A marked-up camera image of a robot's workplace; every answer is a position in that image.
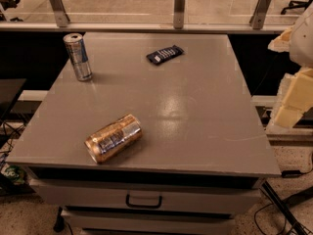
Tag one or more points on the middle metal railing bracket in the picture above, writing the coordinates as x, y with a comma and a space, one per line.
178, 15

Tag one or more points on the silver blue energy drink can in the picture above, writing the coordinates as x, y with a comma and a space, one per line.
78, 56

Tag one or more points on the metal railing bracket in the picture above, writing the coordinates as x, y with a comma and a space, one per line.
61, 17
178, 15
259, 15

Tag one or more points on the left metal railing bracket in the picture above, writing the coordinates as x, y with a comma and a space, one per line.
61, 17

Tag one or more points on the black snack bar wrapper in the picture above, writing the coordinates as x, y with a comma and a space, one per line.
163, 55

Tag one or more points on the green snack bag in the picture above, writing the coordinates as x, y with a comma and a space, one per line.
14, 173

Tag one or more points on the grey drawer cabinet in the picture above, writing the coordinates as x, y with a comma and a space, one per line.
203, 149

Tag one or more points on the black drawer handle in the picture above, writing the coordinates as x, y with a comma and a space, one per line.
143, 202

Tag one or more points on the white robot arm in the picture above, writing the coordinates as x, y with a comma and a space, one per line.
301, 44

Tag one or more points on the black tripod leg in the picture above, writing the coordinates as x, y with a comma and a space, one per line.
298, 228

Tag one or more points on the black office chair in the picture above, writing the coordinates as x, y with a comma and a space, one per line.
294, 4

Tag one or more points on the right metal railing bracket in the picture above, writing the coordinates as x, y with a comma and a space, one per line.
259, 15

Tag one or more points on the orange soda can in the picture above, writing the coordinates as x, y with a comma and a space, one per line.
113, 138

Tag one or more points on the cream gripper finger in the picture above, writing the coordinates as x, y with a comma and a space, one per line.
282, 42
294, 98

